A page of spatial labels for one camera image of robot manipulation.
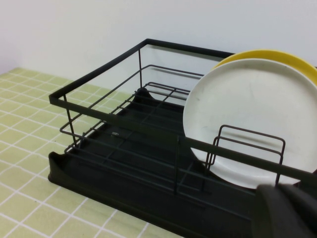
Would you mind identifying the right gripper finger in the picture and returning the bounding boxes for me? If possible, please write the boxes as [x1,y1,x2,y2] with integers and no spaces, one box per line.
[249,184,317,238]

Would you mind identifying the white round plate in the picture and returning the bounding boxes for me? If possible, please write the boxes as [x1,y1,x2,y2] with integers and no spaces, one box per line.
[182,58,317,192]

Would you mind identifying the yellow round plate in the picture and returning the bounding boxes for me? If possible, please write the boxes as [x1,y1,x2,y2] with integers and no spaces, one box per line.
[212,49,317,88]

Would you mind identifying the black wire dish rack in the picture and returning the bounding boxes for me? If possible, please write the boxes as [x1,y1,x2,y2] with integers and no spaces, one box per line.
[47,86,317,238]
[49,38,317,197]

